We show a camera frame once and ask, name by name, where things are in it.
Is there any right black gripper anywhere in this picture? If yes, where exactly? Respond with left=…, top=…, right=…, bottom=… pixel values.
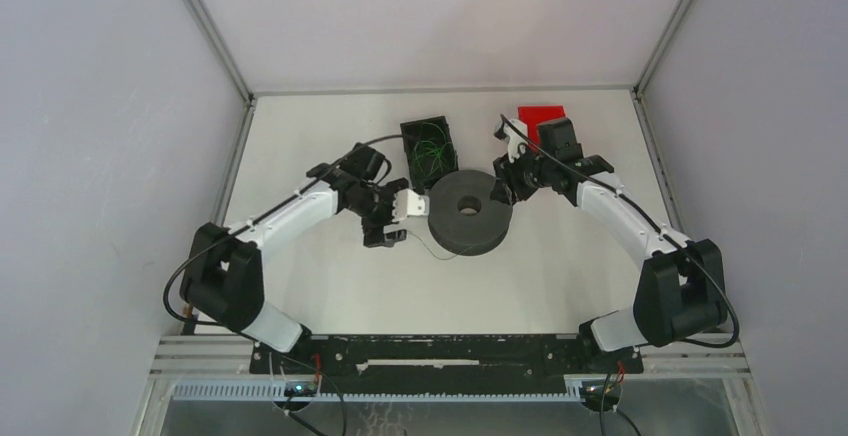
left=489, top=142, right=556, bottom=207

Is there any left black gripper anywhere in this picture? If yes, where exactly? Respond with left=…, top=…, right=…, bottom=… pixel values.
left=348, top=179, right=409, bottom=247

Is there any long green cable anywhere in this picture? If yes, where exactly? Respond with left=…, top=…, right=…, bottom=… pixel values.
left=405, top=228, right=465, bottom=263

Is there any dark grey cable spool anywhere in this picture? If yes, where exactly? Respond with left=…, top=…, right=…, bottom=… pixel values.
left=427, top=169, right=513, bottom=257

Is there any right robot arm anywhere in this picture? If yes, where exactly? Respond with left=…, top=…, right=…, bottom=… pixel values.
left=491, top=116, right=740, bottom=372

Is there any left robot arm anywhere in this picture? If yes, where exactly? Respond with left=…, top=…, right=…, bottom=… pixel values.
left=169, top=143, right=411, bottom=373

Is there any red plastic bin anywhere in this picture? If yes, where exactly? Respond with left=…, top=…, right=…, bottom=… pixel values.
left=517, top=105, right=566, bottom=130

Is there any black plastic bin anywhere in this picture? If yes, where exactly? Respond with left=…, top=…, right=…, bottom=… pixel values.
left=399, top=116, right=459, bottom=194

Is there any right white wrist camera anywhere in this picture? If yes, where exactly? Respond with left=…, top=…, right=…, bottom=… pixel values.
left=494, top=119, right=528, bottom=162

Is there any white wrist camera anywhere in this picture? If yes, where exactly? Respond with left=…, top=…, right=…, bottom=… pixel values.
left=494, top=119, right=528, bottom=162
left=393, top=189, right=430, bottom=222

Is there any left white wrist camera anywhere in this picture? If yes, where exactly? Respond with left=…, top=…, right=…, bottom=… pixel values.
left=393, top=189, right=430, bottom=222

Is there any green cable in black bin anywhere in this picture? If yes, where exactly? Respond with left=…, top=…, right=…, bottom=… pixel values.
left=410, top=124, right=453, bottom=176

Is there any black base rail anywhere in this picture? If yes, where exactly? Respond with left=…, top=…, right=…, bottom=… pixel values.
left=249, top=334, right=644, bottom=396

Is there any left black camera cable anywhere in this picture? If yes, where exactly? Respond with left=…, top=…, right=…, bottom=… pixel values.
left=162, top=133, right=403, bottom=328

